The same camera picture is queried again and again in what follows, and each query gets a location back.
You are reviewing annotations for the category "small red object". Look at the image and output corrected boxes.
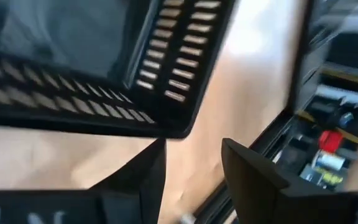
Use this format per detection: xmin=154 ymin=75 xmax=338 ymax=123
xmin=318 ymin=129 xmax=344 ymax=154

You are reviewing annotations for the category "silver cylindrical object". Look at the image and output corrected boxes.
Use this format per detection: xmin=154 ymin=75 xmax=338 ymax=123
xmin=311 ymin=151 xmax=346 ymax=171

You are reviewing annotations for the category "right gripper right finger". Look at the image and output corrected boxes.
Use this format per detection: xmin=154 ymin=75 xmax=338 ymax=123
xmin=221 ymin=138 xmax=291 ymax=224

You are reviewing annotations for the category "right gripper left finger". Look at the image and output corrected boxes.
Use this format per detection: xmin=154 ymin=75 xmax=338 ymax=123
xmin=88 ymin=138 xmax=168 ymax=224

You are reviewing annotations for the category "wooden shelf black frame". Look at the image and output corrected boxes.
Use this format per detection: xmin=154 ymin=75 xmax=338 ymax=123
xmin=0 ymin=0 xmax=326 ymax=224

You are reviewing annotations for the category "black plastic slotted basket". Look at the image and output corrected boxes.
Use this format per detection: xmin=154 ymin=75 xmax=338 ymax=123
xmin=0 ymin=0 xmax=237 ymax=140

